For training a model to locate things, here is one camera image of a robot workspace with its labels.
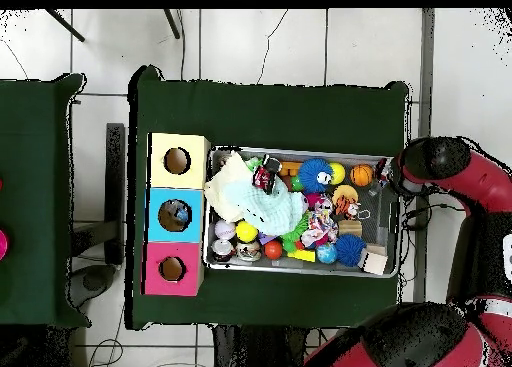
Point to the blue fuzzy monster toy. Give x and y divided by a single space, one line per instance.
314 176

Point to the crushed red drink can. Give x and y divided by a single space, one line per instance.
264 175

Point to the mint green waffle cloth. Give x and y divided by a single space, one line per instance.
272 211

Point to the cream yellow waffle cloth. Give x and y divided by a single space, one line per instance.
220 191

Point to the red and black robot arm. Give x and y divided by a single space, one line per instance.
480 179

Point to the wooden box with three holes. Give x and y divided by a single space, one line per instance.
192 175

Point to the orange toy basketball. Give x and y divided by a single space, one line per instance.
362 175

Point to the toy hamburger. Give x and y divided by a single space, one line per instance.
344 191

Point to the yellow smooth ball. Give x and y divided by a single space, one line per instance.
338 173

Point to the orange black striped tiger toy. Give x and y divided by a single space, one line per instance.
346 207

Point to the blue spiky ball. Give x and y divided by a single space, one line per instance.
350 250

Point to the plain wooden cube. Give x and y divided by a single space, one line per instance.
374 263

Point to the dark green tablecloth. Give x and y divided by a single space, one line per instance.
260 115

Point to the black tripod leg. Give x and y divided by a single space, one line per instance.
66 25
172 23

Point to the grey round stand base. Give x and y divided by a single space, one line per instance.
94 283

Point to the dark green side table cloth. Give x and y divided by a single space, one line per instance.
36 143

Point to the pink plastic cup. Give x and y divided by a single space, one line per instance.
2 245

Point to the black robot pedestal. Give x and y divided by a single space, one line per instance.
260 347

